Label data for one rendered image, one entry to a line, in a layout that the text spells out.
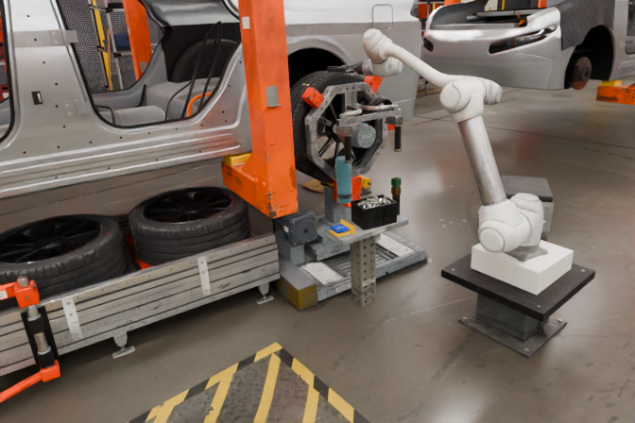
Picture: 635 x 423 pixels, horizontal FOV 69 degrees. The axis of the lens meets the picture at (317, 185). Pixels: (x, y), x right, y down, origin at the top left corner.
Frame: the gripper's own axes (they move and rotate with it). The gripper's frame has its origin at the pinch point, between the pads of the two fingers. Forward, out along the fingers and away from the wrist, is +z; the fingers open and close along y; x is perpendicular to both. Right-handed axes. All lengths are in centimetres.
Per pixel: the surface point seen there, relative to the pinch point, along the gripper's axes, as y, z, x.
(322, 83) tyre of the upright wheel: -10.7, 1.3, -5.6
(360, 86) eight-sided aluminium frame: 3.6, -14.3, -11.0
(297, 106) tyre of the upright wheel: -24.2, 11.3, -14.7
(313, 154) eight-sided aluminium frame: -31, 1, -40
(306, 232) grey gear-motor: -41, 7, -85
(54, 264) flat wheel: -150, 63, -51
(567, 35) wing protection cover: 260, -88, -29
